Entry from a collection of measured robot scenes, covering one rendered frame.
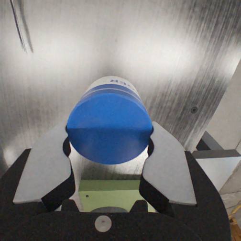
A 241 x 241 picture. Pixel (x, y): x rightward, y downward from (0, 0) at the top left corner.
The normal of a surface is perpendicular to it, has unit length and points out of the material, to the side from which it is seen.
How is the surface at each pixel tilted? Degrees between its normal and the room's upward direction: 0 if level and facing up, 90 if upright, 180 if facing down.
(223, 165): 0
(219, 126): 0
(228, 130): 0
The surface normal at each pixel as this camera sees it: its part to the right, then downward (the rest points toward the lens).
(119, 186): 0.04, -0.87
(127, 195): 0.08, 0.54
